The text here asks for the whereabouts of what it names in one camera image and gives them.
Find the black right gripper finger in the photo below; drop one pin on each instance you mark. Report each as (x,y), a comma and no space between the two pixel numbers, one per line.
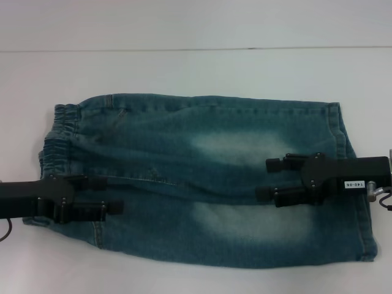
(288,196)
(288,163)

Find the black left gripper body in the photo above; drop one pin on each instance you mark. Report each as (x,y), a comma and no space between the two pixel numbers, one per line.
(30,199)

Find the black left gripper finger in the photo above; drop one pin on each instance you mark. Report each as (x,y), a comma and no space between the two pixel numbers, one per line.
(92,183)
(88,211)

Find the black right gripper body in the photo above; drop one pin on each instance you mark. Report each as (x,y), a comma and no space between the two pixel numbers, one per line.
(337,176)

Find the blue denim shorts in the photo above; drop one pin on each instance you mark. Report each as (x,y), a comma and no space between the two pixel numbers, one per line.
(199,159)

